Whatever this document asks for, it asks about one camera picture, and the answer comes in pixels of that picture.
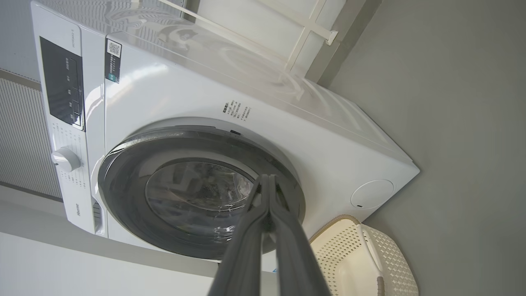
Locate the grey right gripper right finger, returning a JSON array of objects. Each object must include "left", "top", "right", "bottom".
[{"left": 269, "top": 175, "right": 331, "bottom": 296}]

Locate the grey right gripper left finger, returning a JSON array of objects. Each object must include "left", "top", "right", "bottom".
[{"left": 208, "top": 175, "right": 270, "bottom": 296}]

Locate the round glass washing machine door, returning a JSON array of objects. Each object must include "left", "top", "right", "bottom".
[{"left": 98, "top": 125, "right": 307, "bottom": 260}]

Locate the cream perforated laundry basket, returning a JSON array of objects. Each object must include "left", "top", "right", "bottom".
[{"left": 309, "top": 215, "right": 419, "bottom": 296}]

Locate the white front-load washing machine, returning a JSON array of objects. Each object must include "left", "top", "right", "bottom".
[{"left": 31, "top": 0, "right": 420, "bottom": 274}]

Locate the round white filter cover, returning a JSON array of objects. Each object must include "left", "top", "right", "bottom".
[{"left": 351, "top": 179, "right": 394, "bottom": 209}]

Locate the white round control knob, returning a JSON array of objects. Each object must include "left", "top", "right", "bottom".
[{"left": 51, "top": 147, "right": 81, "bottom": 173}]

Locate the dark QR code sticker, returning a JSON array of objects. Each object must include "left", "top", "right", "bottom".
[{"left": 105, "top": 38, "right": 122, "bottom": 84}]

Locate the black control display panel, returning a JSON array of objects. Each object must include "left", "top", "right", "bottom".
[{"left": 39, "top": 36, "right": 85, "bottom": 131}]

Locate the white metal rack frame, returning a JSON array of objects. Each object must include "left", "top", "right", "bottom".
[{"left": 131, "top": 0, "right": 346, "bottom": 76}]

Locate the white ribbed wall panel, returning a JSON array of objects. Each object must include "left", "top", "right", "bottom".
[{"left": 0, "top": 76, "right": 63, "bottom": 200}]

